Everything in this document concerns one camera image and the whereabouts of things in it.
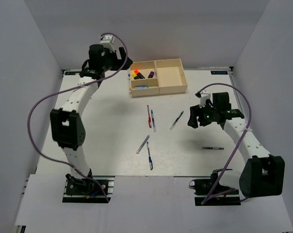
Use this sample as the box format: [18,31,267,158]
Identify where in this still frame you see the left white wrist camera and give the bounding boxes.
[100,34,114,52]

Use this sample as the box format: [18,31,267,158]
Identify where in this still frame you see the green clear pen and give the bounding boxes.
[169,111,184,130]

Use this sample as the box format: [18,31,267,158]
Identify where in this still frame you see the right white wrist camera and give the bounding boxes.
[195,89,211,107]

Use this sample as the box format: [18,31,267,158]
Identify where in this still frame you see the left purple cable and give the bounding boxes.
[27,33,128,203]

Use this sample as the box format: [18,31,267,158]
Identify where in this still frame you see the blue clear pen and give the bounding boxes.
[151,109,157,133]

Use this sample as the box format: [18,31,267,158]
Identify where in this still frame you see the red pen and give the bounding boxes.
[147,105,152,128]

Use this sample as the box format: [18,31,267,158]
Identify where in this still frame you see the right table logo sticker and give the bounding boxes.
[211,70,228,75]

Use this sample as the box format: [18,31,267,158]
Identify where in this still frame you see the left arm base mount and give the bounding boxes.
[62,174,114,204]

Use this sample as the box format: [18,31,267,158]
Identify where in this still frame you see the left table logo sticker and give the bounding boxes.
[64,71,80,75]

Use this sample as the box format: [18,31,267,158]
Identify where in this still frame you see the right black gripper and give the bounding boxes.
[188,101,218,129]

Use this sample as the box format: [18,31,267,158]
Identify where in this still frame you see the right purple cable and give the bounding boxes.
[197,83,253,206]

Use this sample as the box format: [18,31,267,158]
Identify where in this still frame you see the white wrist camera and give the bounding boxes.
[100,34,114,52]
[195,89,211,107]

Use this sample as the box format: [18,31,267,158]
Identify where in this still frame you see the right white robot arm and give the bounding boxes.
[188,92,285,198]

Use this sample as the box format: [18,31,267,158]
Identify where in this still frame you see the wooden compartment box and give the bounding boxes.
[130,58,188,98]

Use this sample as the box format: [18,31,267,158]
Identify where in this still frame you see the purple cable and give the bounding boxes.
[197,83,253,206]
[27,33,128,203]

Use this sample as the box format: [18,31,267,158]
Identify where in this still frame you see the purple clear pen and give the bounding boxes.
[136,135,150,154]

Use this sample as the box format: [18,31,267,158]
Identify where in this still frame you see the blue clear highlighter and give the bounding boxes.
[134,86,148,90]

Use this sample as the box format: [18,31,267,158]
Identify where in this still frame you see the table logo sticker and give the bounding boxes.
[64,71,80,75]
[211,70,228,75]

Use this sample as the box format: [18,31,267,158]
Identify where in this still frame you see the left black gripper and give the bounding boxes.
[100,48,132,72]

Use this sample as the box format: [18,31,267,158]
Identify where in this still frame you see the blue grip pen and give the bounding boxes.
[146,141,153,170]

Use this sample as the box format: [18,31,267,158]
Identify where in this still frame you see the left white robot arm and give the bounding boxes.
[50,44,132,194]

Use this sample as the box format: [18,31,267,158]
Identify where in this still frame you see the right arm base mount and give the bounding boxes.
[189,177,241,206]

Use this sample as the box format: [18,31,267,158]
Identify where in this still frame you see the purple cap highlighter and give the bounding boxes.
[148,71,154,79]

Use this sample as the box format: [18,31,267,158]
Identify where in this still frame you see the orange cap highlighter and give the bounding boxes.
[134,70,145,79]

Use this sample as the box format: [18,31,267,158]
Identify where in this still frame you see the black clear pen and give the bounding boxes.
[201,147,224,150]

